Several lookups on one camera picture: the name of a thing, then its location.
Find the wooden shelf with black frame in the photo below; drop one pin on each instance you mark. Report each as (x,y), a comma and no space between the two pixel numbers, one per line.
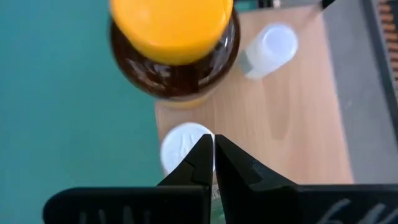
(280,124)

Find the green table mat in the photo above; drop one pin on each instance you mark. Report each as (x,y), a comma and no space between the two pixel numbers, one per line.
(62,93)

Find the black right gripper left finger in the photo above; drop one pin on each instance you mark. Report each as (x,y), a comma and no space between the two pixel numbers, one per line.
(140,205)

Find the magenta-label bottle white cap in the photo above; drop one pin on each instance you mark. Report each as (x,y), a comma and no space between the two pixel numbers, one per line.
(177,146)

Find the small white bottle blue label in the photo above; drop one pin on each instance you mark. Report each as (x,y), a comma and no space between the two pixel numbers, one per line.
(273,46)

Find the black hazard-striped floor mat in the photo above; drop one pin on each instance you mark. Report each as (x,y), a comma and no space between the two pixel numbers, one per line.
(390,31)

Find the amber bottle yellow cap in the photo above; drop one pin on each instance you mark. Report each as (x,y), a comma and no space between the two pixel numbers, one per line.
(174,31)

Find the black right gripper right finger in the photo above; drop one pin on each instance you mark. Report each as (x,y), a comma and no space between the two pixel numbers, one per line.
(280,205)

